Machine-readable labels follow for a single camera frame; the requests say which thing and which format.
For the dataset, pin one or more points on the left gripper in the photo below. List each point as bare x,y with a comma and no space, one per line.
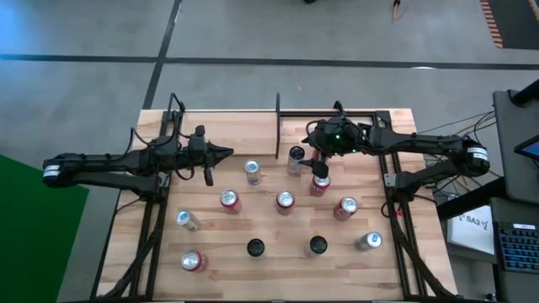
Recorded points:
208,177

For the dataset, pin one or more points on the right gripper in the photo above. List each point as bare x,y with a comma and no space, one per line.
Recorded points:
321,169

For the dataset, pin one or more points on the red cola can black script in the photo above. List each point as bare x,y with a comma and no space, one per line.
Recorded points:
317,156
285,204

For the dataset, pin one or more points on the Celsius can black lid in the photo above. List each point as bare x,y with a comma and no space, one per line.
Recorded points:
318,245
256,247
295,166

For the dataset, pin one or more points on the slim silver blue can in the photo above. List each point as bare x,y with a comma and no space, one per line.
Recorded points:
187,219
253,172
369,240

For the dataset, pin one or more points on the red cola can white script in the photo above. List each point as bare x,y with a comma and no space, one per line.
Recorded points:
345,209

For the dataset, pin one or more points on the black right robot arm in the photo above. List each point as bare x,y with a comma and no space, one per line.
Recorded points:
421,143

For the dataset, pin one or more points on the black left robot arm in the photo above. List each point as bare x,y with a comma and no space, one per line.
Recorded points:
105,162

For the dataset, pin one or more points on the black shelf divider plate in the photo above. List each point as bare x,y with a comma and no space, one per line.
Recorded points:
278,126

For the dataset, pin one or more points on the black desk bar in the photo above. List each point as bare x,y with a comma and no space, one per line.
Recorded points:
467,198

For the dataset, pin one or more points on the white SA3 label sheet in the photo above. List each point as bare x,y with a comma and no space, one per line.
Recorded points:
471,235

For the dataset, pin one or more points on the green floor mat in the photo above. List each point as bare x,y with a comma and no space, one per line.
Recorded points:
33,244

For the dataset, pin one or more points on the dark grey desk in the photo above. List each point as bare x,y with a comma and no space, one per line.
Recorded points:
513,210

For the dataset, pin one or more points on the small display screen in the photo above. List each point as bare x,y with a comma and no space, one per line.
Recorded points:
531,148

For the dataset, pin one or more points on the black monitor pole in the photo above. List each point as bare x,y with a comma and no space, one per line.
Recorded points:
526,94

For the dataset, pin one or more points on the backlit computer keyboard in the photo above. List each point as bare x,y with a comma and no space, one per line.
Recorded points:
520,248

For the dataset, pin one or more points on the black mat orange striped edge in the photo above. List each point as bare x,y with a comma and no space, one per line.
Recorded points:
518,25

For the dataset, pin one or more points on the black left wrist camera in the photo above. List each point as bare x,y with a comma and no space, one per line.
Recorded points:
197,145

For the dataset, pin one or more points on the black aluminium rig frame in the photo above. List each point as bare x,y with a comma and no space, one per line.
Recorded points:
382,117

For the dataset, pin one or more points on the grey metal bracket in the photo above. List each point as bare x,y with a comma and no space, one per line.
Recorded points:
389,180

